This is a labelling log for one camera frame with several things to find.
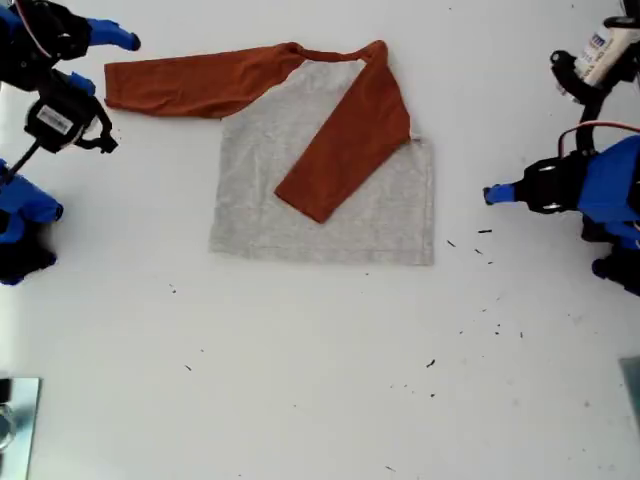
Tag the grey t-shirt brown sleeves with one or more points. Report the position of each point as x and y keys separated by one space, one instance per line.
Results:
x=250 y=175

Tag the steel post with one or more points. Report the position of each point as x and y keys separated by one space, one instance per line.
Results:
x=22 y=430

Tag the black camera stalk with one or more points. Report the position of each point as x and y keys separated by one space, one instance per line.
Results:
x=55 y=82
x=567 y=75

